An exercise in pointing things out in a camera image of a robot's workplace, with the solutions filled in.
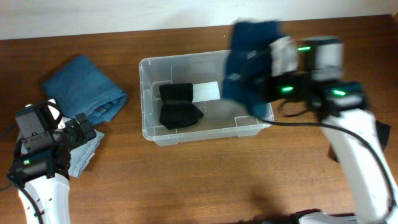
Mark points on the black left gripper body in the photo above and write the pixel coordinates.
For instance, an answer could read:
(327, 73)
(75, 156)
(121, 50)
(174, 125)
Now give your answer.
(72, 133)

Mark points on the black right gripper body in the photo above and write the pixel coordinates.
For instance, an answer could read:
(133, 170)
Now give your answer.
(280, 84)

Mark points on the dark teal garment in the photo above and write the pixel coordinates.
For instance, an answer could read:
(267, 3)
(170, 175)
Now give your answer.
(248, 63)

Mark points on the black garment with tape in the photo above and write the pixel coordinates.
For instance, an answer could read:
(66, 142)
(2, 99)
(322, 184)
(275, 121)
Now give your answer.
(383, 133)

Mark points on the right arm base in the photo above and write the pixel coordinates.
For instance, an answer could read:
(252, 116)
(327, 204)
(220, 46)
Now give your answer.
(316, 216)

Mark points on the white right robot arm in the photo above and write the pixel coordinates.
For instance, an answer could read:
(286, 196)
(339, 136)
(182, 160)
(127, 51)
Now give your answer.
(314, 74)

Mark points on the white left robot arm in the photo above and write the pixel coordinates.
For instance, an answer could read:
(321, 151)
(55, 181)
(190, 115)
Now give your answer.
(46, 200)

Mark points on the folded light blue jeans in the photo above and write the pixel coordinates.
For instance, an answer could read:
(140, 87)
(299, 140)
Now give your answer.
(80, 156)

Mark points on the folded blue denim jeans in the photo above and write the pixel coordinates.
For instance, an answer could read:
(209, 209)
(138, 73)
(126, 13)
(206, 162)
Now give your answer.
(81, 87)

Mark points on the white label in bin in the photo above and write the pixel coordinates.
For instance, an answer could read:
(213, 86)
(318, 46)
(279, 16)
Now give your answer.
(206, 92)

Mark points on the clear plastic storage bin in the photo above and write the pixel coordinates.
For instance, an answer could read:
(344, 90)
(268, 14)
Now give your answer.
(222, 118)

